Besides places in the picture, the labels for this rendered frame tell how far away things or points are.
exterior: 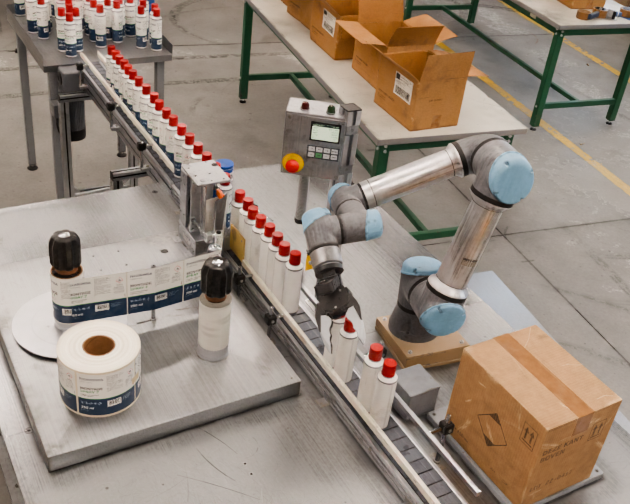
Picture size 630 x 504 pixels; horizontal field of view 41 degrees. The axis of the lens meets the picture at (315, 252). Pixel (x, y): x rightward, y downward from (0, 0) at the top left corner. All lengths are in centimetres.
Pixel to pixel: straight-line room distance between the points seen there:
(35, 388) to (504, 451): 117
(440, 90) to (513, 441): 219
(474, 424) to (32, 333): 119
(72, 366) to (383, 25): 294
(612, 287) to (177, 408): 296
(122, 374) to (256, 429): 37
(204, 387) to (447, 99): 217
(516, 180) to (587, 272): 261
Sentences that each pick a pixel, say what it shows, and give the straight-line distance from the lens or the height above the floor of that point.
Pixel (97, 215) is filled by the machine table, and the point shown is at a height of 83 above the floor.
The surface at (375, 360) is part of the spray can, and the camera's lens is 209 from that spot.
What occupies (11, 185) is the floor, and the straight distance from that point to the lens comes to 487.
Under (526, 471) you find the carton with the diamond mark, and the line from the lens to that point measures 205.
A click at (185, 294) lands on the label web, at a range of 242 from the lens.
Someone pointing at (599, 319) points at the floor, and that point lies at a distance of 436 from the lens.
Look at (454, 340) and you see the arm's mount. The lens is 248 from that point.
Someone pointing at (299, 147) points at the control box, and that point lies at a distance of 229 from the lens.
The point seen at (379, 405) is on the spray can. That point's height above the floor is 96.
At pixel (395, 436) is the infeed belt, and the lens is 216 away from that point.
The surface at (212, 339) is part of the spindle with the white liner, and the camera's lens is 225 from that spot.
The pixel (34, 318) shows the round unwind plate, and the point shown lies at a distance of 244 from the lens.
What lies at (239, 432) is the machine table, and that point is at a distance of 218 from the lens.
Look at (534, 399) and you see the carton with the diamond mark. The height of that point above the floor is 112.
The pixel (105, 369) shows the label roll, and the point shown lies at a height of 102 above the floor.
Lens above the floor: 240
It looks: 34 degrees down
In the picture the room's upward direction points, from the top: 7 degrees clockwise
